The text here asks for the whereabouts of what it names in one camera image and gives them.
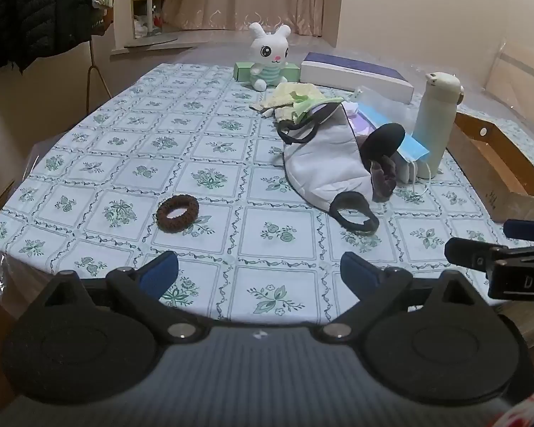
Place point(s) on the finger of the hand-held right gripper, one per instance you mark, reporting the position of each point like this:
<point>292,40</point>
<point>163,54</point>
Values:
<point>467,252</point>
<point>527,229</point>

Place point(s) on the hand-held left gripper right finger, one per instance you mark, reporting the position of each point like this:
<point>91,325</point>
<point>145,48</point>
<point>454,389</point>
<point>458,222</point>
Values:
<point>357,272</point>

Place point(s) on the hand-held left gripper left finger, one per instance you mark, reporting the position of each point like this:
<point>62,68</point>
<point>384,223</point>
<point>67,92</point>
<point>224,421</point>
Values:
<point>161,272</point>

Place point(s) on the brown cardboard box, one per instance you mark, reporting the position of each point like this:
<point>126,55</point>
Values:
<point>476,164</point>

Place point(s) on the dark purple scrunchie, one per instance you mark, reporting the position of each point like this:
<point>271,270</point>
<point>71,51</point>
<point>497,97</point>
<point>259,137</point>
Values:
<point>382,178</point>

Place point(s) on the blue face mask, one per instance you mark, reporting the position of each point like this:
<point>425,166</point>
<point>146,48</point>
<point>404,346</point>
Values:
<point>411,146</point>

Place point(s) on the black round pad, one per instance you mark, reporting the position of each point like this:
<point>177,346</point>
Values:
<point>387,138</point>

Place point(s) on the pale yellow towel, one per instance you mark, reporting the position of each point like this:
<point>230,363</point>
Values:
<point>289,91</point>

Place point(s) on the white thermos bottle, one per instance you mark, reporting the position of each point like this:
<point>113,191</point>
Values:
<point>431,120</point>

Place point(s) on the red printed white clothing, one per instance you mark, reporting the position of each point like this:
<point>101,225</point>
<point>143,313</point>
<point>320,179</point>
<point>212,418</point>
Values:
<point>525,413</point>

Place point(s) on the purple tissue pack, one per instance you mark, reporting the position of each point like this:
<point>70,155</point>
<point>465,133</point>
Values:
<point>360,124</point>

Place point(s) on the light green cloth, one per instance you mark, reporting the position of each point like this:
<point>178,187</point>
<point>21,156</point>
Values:
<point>307,106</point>

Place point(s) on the clear plastic bag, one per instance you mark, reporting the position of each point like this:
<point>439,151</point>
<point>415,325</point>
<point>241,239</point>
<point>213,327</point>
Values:
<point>369,98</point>

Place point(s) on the small white tube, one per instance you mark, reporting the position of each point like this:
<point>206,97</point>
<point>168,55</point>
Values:
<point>267,114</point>

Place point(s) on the white box with purple lid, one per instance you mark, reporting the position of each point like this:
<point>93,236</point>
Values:
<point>356,82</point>

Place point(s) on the metal coat rack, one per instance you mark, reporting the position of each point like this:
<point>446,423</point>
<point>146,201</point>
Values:
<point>91,75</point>

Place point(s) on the green cardboard box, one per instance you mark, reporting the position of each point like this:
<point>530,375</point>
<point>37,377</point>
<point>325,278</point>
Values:
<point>290,73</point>

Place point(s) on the standing fan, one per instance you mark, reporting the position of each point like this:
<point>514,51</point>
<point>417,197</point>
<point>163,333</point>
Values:
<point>151,42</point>

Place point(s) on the white bunny plush toy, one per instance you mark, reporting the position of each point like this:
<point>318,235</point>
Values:
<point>270,53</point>

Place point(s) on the cluttered shelf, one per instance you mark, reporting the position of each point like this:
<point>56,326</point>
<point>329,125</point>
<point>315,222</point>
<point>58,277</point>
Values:
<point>140,18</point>

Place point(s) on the black puffer jacket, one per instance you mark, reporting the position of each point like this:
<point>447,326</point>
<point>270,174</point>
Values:
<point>26,9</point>

